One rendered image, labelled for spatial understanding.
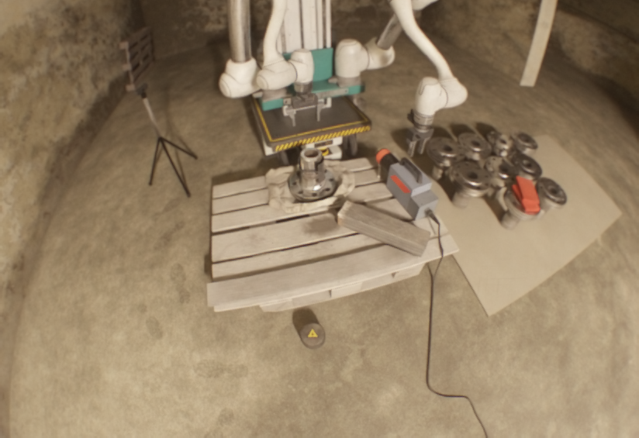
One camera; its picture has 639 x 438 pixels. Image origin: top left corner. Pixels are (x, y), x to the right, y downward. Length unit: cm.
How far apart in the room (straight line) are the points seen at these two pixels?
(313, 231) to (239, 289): 46
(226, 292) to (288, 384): 48
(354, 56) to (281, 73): 60
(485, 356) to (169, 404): 147
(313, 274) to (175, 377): 83
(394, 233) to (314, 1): 139
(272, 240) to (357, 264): 43
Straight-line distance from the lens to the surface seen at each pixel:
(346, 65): 170
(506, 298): 162
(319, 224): 140
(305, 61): 129
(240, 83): 144
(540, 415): 163
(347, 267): 124
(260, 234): 140
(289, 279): 122
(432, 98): 121
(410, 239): 129
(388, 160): 158
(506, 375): 151
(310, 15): 180
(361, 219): 132
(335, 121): 182
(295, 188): 151
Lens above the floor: 125
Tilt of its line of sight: 47 degrees down
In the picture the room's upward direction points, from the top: 2 degrees counter-clockwise
